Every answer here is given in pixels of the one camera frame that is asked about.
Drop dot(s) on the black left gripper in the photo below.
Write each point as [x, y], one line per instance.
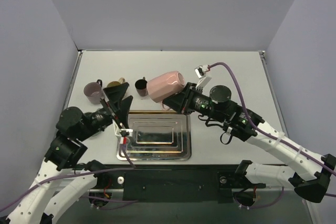
[111, 111]

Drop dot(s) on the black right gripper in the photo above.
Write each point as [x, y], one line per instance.
[186, 98]

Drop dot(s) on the pink faceted mug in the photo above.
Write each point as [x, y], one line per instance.
[164, 86]

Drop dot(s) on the beige round mug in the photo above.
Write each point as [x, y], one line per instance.
[116, 83]

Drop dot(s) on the brown glazed mug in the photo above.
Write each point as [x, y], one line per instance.
[141, 87]

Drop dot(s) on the lilac mug black handle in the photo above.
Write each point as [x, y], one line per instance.
[94, 91]

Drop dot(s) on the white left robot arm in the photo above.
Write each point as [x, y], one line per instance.
[54, 189]

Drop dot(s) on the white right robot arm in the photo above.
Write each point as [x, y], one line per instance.
[303, 171]

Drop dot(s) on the shiny steel tray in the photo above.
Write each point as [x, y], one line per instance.
[159, 136]

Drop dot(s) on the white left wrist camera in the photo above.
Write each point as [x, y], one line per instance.
[123, 135]

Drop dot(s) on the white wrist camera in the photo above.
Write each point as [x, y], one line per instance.
[123, 135]
[202, 73]

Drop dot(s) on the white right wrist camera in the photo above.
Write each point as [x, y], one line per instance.
[202, 73]

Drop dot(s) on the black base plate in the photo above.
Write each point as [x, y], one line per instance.
[175, 183]

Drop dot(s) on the aluminium frame rail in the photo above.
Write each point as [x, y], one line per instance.
[258, 79]

